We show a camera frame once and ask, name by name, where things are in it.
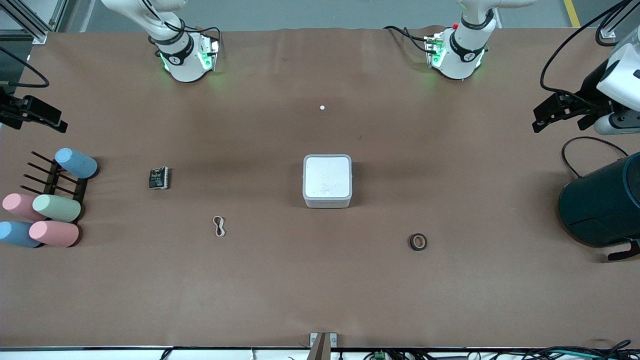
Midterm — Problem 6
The black snack packet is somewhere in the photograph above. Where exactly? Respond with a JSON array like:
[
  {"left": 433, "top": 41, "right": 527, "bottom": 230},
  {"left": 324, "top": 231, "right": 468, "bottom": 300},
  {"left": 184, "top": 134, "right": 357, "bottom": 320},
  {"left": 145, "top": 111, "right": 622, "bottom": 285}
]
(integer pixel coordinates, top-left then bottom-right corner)
[{"left": 148, "top": 167, "right": 170, "bottom": 190}]

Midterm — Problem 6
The white square trash bin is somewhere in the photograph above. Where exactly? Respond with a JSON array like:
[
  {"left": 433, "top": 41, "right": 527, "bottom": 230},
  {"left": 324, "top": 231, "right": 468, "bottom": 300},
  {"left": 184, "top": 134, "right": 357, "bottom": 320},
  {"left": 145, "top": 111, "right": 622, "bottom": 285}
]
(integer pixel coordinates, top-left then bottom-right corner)
[{"left": 302, "top": 154, "right": 353, "bottom": 209}]

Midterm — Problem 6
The dark teal pedal bin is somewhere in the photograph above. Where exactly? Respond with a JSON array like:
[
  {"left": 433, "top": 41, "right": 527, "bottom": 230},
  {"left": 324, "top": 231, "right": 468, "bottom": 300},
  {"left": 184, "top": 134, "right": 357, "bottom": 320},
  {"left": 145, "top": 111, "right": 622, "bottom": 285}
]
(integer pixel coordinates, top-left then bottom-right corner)
[{"left": 557, "top": 151, "right": 640, "bottom": 262}]

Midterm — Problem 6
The blue plastic cup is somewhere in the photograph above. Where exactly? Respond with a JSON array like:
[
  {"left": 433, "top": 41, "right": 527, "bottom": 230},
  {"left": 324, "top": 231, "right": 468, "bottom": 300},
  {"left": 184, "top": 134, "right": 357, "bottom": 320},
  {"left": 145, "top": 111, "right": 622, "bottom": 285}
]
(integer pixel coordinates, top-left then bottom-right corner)
[
  {"left": 54, "top": 147, "right": 99, "bottom": 180},
  {"left": 0, "top": 221, "right": 43, "bottom": 249}
]

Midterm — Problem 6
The black cup rack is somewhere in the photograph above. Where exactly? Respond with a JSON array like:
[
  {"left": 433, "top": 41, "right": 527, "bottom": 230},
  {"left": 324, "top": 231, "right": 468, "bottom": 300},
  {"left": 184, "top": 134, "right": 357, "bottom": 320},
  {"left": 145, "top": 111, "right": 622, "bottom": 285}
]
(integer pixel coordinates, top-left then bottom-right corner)
[{"left": 19, "top": 151, "right": 90, "bottom": 223}]

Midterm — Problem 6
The pink plastic cup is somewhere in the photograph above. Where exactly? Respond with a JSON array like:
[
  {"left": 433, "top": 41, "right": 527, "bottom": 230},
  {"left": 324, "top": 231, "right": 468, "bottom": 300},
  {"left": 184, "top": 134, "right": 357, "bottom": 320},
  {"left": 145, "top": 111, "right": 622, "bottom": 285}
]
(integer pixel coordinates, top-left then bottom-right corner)
[
  {"left": 28, "top": 220, "right": 80, "bottom": 248},
  {"left": 1, "top": 193, "right": 48, "bottom": 222}
]

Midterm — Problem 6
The green plastic cup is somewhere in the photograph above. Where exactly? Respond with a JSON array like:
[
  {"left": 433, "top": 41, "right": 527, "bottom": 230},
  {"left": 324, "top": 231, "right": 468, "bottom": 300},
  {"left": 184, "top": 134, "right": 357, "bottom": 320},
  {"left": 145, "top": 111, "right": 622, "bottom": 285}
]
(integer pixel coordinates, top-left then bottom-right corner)
[{"left": 32, "top": 194, "right": 82, "bottom": 223}]

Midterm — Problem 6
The left base connector plate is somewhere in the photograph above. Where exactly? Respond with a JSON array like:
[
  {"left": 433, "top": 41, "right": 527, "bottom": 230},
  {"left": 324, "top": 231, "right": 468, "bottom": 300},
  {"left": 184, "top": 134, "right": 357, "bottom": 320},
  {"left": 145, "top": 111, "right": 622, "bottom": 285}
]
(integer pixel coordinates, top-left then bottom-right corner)
[{"left": 424, "top": 32, "right": 447, "bottom": 69}]

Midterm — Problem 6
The base connector plate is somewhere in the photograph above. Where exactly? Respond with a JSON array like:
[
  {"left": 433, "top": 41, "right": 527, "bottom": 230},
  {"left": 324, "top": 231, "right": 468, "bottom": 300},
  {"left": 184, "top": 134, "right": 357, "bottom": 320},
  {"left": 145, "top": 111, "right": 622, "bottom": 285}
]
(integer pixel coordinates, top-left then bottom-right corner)
[
  {"left": 199, "top": 34, "right": 222, "bottom": 72},
  {"left": 424, "top": 32, "right": 447, "bottom": 69}
]

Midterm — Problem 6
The right base connector plate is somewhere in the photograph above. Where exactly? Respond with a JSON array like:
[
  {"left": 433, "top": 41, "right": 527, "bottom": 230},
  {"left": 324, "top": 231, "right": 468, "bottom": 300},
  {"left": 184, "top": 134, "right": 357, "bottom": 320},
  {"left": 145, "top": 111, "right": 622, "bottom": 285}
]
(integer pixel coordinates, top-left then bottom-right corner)
[{"left": 199, "top": 34, "right": 222, "bottom": 72}]

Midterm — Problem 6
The brown table cover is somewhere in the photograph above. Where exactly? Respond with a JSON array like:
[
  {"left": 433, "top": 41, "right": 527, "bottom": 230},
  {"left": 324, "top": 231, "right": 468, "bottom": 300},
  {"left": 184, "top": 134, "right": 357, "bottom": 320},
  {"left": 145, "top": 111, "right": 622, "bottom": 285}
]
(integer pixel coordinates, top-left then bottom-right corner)
[{"left": 0, "top": 25, "right": 640, "bottom": 349}]

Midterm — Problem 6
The black looped cable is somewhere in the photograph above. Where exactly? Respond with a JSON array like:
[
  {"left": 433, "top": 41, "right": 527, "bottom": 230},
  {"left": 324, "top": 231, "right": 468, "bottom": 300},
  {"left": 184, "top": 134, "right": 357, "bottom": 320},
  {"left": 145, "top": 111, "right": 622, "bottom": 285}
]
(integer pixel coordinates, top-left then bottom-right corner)
[{"left": 561, "top": 136, "right": 630, "bottom": 179}]

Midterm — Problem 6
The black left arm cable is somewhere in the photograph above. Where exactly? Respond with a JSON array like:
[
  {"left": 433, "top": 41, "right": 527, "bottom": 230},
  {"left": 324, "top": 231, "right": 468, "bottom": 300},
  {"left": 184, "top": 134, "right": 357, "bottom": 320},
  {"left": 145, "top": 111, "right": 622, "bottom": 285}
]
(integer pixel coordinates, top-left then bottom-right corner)
[{"left": 540, "top": 0, "right": 633, "bottom": 106}]

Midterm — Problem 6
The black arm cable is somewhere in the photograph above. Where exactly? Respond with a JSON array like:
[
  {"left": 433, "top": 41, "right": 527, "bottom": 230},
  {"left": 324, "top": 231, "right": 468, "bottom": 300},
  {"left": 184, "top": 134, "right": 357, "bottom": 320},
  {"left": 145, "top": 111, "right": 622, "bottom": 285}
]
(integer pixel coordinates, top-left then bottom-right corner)
[
  {"left": 0, "top": 46, "right": 51, "bottom": 89},
  {"left": 540, "top": 0, "right": 633, "bottom": 106}
]

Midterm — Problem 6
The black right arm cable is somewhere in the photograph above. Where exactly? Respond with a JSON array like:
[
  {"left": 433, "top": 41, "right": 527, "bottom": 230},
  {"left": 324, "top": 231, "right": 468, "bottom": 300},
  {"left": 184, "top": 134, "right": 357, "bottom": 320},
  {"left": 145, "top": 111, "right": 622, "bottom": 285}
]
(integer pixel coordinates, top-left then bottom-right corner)
[{"left": 0, "top": 46, "right": 51, "bottom": 89}]

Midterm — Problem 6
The aluminium frame profile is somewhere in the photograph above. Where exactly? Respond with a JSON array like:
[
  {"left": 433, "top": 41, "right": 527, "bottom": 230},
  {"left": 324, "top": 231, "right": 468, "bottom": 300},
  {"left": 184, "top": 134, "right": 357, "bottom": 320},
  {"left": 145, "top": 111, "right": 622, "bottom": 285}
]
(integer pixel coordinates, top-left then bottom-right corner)
[
  {"left": 0, "top": 0, "right": 68, "bottom": 46},
  {"left": 595, "top": 0, "right": 640, "bottom": 41}
]

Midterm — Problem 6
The black right base cable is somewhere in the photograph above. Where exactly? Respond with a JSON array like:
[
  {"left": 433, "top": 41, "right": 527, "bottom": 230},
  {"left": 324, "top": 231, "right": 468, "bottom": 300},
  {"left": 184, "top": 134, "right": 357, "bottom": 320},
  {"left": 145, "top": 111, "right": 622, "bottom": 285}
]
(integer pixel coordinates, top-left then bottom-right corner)
[{"left": 142, "top": 0, "right": 222, "bottom": 51}]

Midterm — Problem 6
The black base cable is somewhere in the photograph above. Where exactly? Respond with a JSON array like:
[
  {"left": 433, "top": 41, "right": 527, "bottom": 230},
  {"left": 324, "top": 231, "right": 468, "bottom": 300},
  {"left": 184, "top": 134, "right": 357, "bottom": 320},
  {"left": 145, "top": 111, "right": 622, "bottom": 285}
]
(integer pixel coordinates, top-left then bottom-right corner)
[
  {"left": 384, "top": 25, "right": 431, "bottom": 55},
  {"left": 142, "top": 0, "right": 222, "bottom": 51}
]

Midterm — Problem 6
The black left base cable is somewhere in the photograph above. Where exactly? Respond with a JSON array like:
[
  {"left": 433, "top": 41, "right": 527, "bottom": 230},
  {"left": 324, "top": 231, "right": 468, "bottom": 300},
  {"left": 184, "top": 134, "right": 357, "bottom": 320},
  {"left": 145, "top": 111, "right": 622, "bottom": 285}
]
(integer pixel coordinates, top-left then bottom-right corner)
[{"left": 384, "top": 25, "right": 431, "bottom": 55}]

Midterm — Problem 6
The black cable bundle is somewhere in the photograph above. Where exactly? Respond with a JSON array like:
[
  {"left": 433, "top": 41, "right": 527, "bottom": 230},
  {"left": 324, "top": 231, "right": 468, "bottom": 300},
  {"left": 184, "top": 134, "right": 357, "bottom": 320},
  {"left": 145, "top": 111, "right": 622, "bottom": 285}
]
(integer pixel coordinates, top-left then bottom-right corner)
[{"left": 390, "top": 340, "right": 640, "bottom": 360}]

